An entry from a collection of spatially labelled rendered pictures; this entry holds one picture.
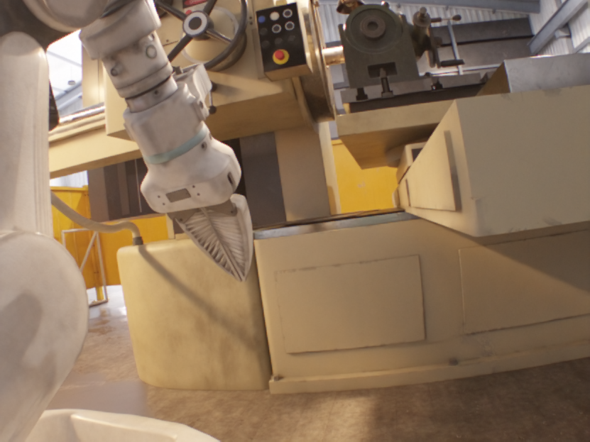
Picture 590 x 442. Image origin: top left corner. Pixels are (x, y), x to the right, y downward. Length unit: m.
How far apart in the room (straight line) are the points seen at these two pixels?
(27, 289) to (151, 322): 1.40
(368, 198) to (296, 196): 1.78
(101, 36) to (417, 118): 1.08
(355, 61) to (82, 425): 1.22
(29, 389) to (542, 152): 0.48
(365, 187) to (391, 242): 2.39
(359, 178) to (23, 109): 3.52
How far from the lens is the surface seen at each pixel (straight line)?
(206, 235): 0.51
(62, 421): 0.78
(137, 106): 0.42
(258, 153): 2.21
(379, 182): 3.88
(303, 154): 2.17
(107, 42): 0.39
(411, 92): 1.39
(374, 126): 1.33
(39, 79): 0.56
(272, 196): 2.18
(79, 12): 0.39
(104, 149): 2.18
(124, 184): 2.54
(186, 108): 0.41
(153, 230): 4.47
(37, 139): 0.54
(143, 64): 0.40
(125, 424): 0.70
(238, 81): 1.60
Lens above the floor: 0.63
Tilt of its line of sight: level
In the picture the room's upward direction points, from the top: 8 degrees counter-clockwise
